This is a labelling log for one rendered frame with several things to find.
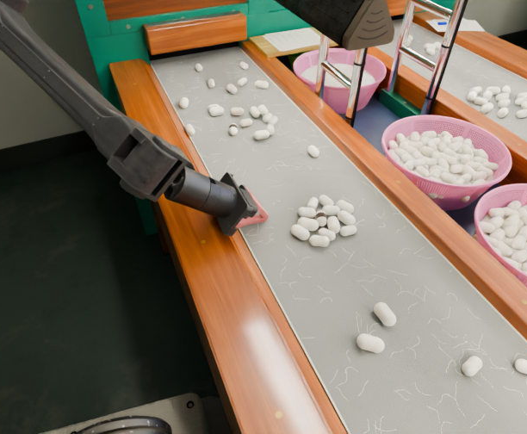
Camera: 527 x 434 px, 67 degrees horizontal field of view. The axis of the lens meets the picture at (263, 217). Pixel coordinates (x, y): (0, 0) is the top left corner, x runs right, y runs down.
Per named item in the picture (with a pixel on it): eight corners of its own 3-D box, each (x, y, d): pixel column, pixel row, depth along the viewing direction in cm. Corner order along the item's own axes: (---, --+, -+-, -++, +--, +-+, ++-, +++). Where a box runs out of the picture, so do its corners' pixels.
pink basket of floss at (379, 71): (368, 127, 109) (374, 96, 103) (278, 108, 117) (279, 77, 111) (387, 86, 127) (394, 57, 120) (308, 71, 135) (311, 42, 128)
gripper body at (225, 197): (234, 174, 71) (201, 158, 66) (256, 210, 64) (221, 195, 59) (213, 201, 73) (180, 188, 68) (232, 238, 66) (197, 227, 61)
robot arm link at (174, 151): (120, 189, 55) (158, 141, 54) (105, 154, 63) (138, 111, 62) (184, 222, 63) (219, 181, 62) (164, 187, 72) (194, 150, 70)
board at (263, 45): (267, 58, 120) (267, 54, 120) (248, 40, 130) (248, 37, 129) (360, 41, 130) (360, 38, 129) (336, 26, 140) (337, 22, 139)
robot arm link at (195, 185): (164, 204, 59) (183, 172, 57) (151, 182, 63) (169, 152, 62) (201, 217, 63) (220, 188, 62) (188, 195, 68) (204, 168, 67)
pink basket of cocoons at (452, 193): (459, 240, 80) (477, 206, 73) (350, 180, 93) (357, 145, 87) (512, 181, 93) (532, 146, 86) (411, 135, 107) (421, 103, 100)
